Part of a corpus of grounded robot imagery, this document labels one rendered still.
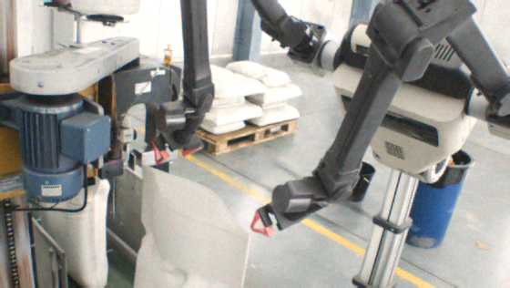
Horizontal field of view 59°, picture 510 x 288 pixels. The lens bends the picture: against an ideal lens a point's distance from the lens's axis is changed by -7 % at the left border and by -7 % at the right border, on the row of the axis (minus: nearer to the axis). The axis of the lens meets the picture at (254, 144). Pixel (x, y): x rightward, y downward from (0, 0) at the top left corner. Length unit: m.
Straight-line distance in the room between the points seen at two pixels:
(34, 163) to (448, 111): 0.99
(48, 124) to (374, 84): 0.72
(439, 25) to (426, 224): 2.74
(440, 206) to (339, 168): 2.44
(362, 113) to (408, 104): 0.45
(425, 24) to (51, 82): 0.75
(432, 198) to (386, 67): 2.59
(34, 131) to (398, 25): 0.81
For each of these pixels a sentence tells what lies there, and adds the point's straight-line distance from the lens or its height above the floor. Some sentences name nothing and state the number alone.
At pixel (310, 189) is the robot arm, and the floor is 1.26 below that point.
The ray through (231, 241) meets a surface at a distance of 1.23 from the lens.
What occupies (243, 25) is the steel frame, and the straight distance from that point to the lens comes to 7.42.
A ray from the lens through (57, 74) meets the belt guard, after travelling 1.07.
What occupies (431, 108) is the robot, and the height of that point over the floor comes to 1.40.
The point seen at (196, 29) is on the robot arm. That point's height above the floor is 1.51.
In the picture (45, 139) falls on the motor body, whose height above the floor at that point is 1.25.
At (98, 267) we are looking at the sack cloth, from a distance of 2.03.
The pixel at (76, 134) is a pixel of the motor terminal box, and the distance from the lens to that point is 1.08.
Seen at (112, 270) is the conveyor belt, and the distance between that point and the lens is 2.15.
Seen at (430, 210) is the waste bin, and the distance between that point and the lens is 3.31.
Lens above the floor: 1.68
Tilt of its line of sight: 21 degrees down
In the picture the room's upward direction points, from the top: 8 degrees clockwise
